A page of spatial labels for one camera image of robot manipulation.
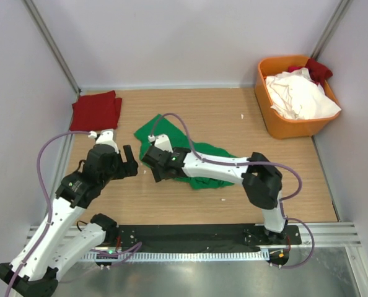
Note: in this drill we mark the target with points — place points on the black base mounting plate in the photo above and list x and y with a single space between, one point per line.
245 237

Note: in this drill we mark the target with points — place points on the right aluminium corner post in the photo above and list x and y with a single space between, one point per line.
331 27

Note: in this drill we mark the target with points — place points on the aluminium frame rail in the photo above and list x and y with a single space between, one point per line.
326 235

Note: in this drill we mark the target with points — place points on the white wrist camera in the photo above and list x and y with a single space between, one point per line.
161 141
105 137

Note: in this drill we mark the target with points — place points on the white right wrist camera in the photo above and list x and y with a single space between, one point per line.
161 141

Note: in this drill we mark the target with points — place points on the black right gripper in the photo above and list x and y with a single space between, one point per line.
158 175

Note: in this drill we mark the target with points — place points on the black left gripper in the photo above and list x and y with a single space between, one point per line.
126 169

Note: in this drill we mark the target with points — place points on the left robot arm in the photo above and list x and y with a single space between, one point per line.
37 270

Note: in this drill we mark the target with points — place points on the white slotted cable duct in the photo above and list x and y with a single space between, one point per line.
262 255

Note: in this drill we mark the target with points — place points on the orange plastic bin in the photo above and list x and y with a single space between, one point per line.
276 125

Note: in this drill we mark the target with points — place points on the left aluminium corner post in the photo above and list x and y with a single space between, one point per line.
51 44

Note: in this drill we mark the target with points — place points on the green t-shirt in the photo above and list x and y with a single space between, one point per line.
179 139

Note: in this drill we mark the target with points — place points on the dark red t-shirt in bin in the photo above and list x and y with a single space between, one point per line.
318 72

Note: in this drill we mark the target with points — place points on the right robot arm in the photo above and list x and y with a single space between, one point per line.
261 181

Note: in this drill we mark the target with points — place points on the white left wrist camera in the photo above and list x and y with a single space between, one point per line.
105 137

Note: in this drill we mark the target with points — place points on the folded red t-shirt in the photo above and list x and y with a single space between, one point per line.
96 112

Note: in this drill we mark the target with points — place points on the white crumpled t-shirt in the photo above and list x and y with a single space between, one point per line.
296 96

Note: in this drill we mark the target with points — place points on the aluminium corner post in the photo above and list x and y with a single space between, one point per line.
51 44
331 27

